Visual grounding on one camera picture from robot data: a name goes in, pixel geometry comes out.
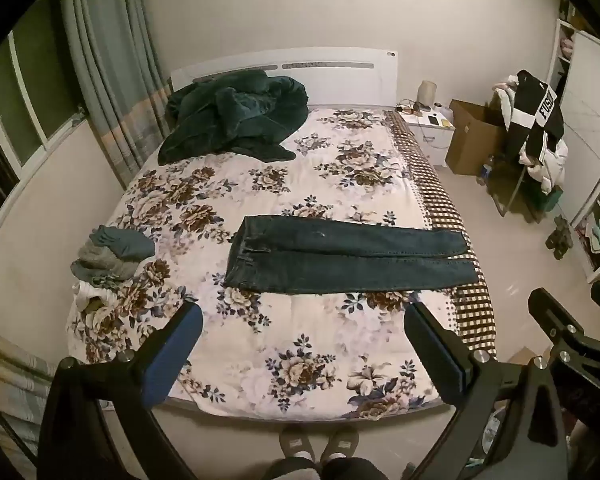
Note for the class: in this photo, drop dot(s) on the teal folded cloth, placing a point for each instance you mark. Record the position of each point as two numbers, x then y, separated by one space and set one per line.
125 242

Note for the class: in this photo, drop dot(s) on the white wardrobe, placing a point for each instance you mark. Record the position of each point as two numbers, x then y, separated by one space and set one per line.
590 110

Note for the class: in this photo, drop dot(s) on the beige table lamp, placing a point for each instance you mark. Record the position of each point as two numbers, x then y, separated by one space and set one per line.
426 94

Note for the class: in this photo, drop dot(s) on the dark green blanket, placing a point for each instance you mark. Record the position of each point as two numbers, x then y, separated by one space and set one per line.
230 115

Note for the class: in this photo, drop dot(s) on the pair of dark shoes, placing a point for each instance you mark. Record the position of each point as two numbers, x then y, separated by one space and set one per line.
559 237

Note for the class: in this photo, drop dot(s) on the white framed window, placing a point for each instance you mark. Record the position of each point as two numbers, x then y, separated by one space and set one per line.
25 95

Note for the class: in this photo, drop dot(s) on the person's left slipper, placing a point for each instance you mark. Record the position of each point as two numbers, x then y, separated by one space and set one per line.
295 442

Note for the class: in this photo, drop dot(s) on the brown cardboard box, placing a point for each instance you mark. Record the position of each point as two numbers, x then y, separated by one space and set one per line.
472 142

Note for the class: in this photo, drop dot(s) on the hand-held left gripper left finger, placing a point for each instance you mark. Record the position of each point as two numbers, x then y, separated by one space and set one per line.
174 347

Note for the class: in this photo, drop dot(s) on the grey folded cloth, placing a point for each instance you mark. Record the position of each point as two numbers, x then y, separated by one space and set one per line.
100 262

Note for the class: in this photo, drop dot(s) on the grey-green curtain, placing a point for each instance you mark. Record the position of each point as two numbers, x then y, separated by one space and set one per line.
110 75

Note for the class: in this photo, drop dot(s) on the white bed headboard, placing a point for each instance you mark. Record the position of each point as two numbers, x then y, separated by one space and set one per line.
340 75

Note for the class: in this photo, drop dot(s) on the pink cloth in wardrobe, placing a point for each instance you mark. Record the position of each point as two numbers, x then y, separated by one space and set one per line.
567 47

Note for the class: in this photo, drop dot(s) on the floral bed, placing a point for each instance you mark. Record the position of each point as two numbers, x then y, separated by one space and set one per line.
300 180

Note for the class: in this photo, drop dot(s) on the green seat chair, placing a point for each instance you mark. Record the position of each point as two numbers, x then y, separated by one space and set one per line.
547 202

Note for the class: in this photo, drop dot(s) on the chair with piled clothes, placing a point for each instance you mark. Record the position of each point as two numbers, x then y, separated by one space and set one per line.
552 165

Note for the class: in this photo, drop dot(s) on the person's slipper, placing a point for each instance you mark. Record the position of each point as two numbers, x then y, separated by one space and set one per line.
295 442
341 442

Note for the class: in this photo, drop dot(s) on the white folded cloth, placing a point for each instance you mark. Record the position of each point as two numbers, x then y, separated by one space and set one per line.
87 295

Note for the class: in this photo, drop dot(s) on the person's legs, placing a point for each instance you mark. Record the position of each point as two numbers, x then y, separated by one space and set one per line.
330 470

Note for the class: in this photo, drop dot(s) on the plaid cloth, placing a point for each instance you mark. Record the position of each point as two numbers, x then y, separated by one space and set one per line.
10 385

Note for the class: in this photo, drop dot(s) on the person's right slipper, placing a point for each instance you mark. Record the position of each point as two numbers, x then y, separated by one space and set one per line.
341 442

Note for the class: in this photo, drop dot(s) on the flat cardboard piece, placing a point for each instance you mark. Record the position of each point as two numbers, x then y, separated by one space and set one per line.
525 355

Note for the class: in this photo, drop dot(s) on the plastic water bottle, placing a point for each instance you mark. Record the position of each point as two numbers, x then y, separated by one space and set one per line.
486 170

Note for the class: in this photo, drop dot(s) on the brown checkered bedsheet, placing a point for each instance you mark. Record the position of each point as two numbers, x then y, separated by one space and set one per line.
435 195

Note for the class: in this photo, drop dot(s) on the black phone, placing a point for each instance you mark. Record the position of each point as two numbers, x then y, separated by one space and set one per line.
434 120

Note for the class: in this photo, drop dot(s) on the white nightstand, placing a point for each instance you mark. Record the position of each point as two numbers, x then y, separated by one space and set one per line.
432 137

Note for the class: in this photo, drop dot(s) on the black and white jacket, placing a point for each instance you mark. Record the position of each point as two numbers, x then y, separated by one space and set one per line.
530 110

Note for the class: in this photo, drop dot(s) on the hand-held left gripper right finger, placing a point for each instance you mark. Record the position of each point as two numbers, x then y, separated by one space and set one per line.
432 355

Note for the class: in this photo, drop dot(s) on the dark blue jeans pants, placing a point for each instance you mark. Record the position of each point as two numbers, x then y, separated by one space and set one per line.
330 260

